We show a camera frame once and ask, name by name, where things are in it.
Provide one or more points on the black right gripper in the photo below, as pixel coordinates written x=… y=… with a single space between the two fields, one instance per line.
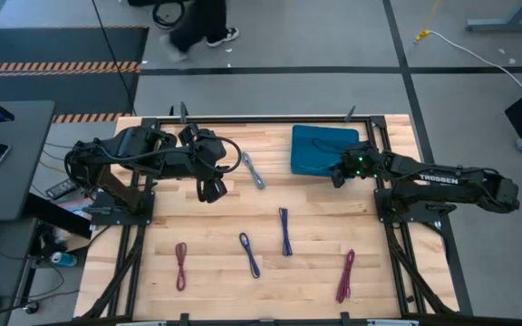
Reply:
x=358 y=165

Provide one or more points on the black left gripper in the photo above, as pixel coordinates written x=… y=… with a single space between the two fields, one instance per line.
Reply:
x=209 y=154

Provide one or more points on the blue plastic tray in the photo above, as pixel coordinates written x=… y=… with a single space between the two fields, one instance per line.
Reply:
x=306 y=154

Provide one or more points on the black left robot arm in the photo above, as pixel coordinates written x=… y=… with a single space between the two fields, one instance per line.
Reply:
x=129 y=140

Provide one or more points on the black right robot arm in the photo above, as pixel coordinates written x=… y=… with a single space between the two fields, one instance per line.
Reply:
x=437 y=179

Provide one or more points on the black power adapter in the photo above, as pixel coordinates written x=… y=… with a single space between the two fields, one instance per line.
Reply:
x=61 y=188

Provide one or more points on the black desk support beam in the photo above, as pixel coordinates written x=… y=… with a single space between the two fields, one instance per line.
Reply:
x=57 y=217

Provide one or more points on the teal drink can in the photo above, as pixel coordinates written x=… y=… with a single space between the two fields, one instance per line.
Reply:
x=64 y=259

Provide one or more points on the person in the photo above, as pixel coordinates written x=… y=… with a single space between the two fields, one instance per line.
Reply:
x=202 y=22

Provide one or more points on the grey table leg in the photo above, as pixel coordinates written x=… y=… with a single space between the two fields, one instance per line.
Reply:
x=492 y=24

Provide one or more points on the black hazard-striped floor mat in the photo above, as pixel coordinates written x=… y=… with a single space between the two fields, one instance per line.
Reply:
x=61 y=45

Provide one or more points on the black caster wheel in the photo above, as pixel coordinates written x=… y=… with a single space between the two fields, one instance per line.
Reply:
x=31 y=308

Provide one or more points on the grey lower desk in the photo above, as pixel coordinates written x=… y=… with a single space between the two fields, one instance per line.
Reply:
x=7 y=271

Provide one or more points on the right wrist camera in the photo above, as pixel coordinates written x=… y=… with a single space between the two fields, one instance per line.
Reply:
x=338 y=178

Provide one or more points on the grey frame clamp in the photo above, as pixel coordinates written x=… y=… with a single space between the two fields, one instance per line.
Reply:
x=183 y=111

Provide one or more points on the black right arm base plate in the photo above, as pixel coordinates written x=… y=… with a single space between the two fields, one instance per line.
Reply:
x=424 y=216

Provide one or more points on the small black frame clamp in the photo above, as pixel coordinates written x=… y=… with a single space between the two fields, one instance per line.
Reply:
x=171 y=111

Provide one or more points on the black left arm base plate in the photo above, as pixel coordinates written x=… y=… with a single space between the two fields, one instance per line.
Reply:
x=120 y=220

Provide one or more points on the black aluminium table frame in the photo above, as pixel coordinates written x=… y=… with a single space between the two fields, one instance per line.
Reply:
x=265 y=120

